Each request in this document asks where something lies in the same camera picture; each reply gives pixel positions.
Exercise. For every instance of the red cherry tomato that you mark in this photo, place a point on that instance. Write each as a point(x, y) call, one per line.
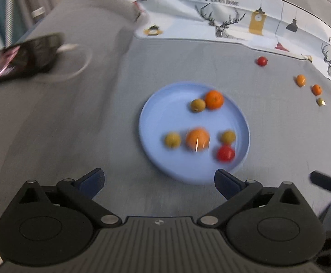
point(225, 153)
point(262, 60)

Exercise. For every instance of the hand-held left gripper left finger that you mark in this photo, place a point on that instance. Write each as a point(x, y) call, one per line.
point(92, 182)

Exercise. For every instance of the blue plastic plate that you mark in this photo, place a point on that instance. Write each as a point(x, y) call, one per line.
point(179, 119)

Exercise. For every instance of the small orange tangerine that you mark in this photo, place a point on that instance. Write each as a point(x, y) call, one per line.
point(214, 99)
point(198, 139)
point(316, 89)
point(300, 80)

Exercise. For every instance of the grey curtain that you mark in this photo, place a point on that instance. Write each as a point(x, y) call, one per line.
point(30, 2)

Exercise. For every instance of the grey bed sheet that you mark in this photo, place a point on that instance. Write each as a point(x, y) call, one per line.
point(82, 119)

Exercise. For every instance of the white deer-print cloth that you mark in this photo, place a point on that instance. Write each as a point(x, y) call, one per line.
point(239, 14)

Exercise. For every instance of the black smartphone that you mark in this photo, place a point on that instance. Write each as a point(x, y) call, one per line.
point(23, 58)

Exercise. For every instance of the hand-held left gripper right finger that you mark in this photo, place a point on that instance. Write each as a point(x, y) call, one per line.
point(226, 184)

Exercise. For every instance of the tiny yellow-green plum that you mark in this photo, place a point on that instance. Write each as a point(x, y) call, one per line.
point(320, 101)

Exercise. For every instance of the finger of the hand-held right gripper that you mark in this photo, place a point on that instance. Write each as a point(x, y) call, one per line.
point(329, 182)

